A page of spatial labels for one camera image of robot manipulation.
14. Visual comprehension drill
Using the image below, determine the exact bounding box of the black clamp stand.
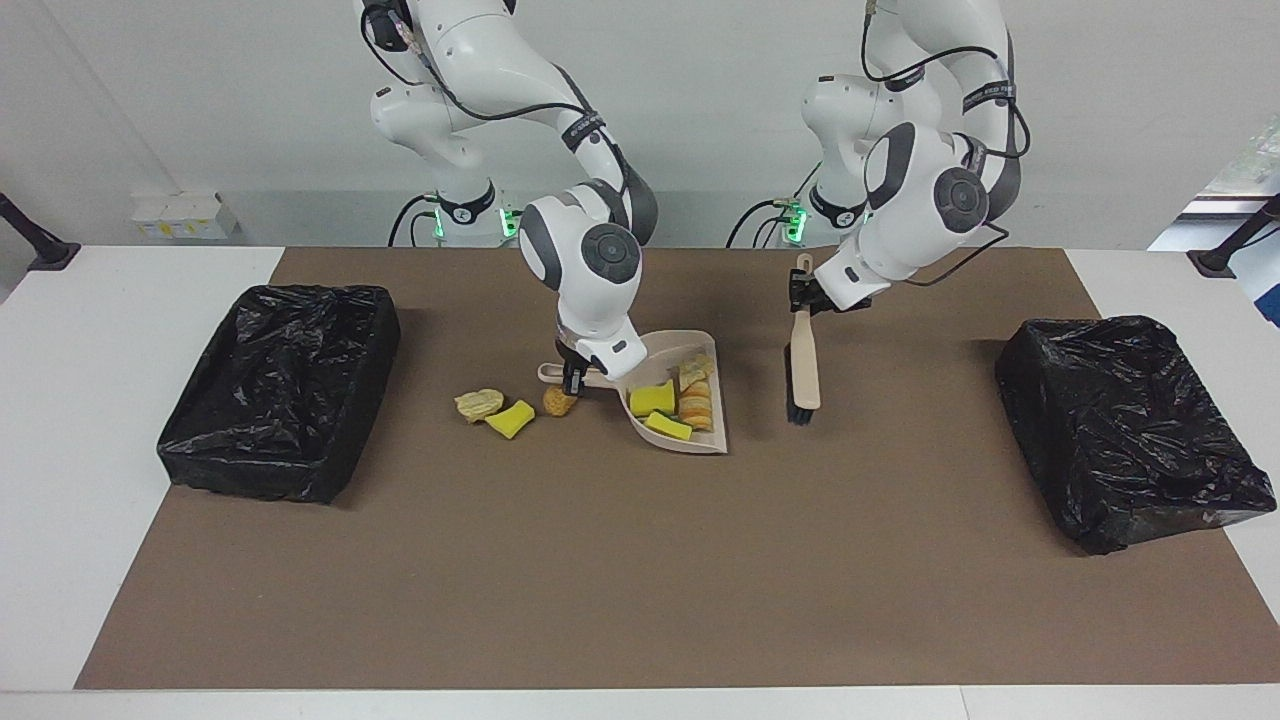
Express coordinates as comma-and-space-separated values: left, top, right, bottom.
0, 192, 82, 273
1187, 195, 1280, 279

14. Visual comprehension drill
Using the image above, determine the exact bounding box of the bin lined with black bag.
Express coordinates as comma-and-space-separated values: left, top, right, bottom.
157, 284, 402, 505
995, 315, 1278, 556

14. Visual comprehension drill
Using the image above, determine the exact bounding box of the black right base cable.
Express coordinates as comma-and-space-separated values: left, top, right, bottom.
387, 193, 442, 248

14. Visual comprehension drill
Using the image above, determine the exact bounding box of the large yellow sponge piece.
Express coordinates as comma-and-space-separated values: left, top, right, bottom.
628, 380, 678, 418

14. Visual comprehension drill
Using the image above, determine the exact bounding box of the black left base cable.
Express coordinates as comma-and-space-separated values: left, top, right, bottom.
726, 196, 801, 248

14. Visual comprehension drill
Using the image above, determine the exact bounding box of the black base cable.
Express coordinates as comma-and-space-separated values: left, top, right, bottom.
726, 196, 801, 248
387, 193, 442, 248

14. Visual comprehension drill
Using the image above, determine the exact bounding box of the beige plastic dustpan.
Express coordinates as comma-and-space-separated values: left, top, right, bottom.
537, 329, 730, 456

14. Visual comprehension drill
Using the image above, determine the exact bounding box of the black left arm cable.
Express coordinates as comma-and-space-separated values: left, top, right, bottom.
860, 0, 1031, 288

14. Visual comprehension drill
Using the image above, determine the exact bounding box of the brown table mat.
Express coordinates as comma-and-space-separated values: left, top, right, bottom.
75, 247, 1280, 691

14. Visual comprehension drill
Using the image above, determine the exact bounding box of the small yellow sponge piece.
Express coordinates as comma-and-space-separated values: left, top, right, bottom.
485, 400, 537, 441

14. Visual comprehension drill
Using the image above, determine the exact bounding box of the orange striped sponge scrap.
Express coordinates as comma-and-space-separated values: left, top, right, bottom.
677, 380, 715, 433

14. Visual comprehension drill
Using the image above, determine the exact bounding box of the beige brush with black bristles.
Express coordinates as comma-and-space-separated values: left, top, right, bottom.
784, 253, 823, 429

